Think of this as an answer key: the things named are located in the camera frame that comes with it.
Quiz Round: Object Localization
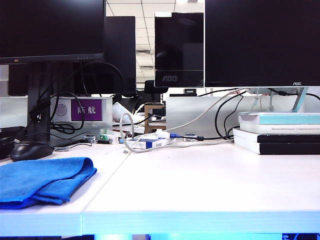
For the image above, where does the black spine white book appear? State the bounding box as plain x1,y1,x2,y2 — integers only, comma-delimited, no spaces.
233,128,320,145
234,138,320,155

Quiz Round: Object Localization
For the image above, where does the teal spine book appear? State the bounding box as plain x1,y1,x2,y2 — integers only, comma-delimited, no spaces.
238,111,320,126

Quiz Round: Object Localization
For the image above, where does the silver teal monitor stand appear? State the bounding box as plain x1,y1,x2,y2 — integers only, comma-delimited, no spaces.
246,86,320,113

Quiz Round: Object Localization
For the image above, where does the black computer mouse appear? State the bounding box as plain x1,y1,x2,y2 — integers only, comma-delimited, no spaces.
10,141,55,162

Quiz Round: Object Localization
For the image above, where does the white frosted sign panel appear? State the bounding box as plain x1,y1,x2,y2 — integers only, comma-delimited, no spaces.
50,96,114,138

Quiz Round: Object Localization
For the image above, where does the black monitor stand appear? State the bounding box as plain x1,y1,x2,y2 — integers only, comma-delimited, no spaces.
15,62,85,148

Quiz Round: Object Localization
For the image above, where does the black arched cable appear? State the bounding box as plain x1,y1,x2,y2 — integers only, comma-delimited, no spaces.
62,61,126,98

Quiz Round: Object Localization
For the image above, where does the purple name sign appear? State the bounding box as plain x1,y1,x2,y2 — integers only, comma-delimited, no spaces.
71,99,103,122

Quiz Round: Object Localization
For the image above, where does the small wooden shelf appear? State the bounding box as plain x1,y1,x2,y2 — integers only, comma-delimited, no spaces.
144,104,168,134

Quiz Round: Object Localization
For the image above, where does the black cable with ferrite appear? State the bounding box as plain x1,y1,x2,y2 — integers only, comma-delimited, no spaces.
184,134,235,141

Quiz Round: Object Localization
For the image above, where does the thin black mouse cable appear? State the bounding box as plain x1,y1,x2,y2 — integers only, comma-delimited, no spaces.
51,139,93,149

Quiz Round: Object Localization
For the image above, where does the white book with print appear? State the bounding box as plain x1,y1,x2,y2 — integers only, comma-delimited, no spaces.
239,123,320,136

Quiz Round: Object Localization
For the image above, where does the black looped cable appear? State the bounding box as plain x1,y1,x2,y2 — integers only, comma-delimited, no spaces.
49,91,86,135

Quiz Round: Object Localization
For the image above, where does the thin black monitor cable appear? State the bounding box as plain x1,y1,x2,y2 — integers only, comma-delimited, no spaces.
196,87,245,97

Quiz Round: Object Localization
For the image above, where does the blue microfibre rag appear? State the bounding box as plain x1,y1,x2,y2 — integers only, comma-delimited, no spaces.
0,156,98,210

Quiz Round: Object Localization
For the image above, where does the frosted desk partition panel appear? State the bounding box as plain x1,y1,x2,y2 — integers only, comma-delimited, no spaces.
0,96,29,129

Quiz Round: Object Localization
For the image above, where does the large silver-edged AOC monitor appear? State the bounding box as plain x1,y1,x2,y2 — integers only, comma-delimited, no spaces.
204,0,320,88

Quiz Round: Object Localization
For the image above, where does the green white small box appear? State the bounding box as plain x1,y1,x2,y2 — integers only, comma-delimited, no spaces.
99,133,121,145

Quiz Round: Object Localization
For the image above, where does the white monitor cable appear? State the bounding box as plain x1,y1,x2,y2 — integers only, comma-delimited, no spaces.
165,87,249,133

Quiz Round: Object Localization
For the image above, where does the black bundled cable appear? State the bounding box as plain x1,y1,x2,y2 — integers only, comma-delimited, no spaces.
28,96,53,124

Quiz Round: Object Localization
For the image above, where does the matte black background monitor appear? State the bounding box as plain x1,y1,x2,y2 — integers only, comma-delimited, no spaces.
7,16,138,97

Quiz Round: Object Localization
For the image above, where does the black widescreen desk monitor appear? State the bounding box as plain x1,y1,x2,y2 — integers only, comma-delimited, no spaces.
0,0,106,65

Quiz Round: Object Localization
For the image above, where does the white adapter block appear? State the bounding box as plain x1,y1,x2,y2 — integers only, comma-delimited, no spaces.
156,128,172,139

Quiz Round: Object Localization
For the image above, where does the small glossy AOC monitor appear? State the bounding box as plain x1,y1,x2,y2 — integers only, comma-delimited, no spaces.
154,12,205,88

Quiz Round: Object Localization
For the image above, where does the grey desk partition panel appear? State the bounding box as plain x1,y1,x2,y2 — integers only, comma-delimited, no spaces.
166,96,320,140

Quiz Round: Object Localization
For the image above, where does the white looped cable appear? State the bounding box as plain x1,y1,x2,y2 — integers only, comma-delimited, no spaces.
119,112,236,154

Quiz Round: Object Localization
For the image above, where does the white printed bag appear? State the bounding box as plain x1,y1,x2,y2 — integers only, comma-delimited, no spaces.
112,101,135,123

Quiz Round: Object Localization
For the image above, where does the blue white carton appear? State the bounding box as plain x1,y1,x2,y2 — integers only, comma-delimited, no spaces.
125,137,177,150

